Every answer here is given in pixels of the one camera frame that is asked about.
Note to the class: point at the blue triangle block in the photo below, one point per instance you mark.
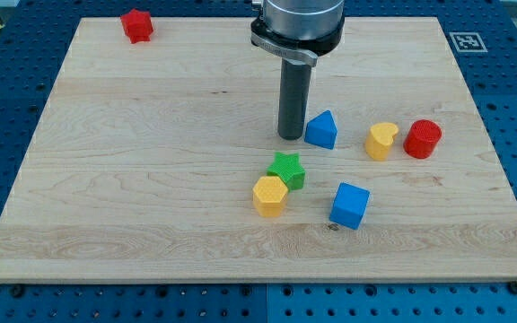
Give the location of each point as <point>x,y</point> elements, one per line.
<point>322,131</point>

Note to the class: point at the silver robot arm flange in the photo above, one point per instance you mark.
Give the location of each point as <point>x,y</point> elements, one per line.
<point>298,31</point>

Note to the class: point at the light wooden board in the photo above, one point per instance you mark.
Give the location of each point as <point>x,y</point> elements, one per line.
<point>142,165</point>

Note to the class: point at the green star block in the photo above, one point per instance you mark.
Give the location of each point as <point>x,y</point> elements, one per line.
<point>288,168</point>

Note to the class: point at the yellow hexagon block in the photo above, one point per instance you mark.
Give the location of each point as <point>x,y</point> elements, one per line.
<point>270,195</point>

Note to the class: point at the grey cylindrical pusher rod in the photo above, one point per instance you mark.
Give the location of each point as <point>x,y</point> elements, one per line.
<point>293,98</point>

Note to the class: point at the blue cube block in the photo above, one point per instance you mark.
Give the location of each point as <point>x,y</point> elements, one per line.
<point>349,205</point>

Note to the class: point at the yellow heart block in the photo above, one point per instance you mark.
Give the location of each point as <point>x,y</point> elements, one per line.
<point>380,139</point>

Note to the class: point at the red cylinder block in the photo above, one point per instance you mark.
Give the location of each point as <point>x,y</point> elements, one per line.
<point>422,138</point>

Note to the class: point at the red star block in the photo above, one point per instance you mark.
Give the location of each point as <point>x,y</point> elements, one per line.
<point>137,25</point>

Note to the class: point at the white fiducial marker tag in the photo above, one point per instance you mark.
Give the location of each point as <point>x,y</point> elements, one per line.
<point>467,42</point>

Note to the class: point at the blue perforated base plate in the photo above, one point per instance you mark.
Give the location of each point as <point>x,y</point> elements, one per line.
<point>33,44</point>

